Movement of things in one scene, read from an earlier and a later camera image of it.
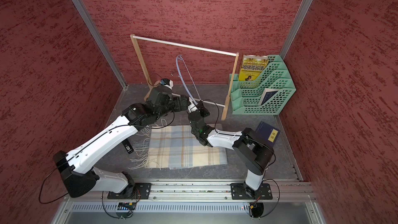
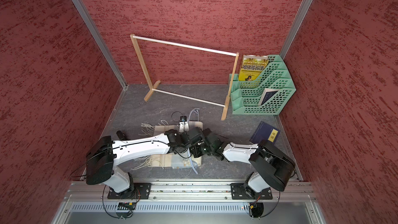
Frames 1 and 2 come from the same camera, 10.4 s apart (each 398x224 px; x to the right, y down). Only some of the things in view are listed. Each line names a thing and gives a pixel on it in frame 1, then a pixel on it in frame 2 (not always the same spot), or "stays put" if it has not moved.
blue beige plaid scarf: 173,147 stays put
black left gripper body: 173,104 to 187,145
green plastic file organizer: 270,95 stays put
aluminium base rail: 200,191 stays put
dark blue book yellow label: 267,133 stays put
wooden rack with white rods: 134,38 stays put
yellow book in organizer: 252,66 stays put
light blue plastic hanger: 190,77 to 192,164
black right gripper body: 204,112 to 202,149
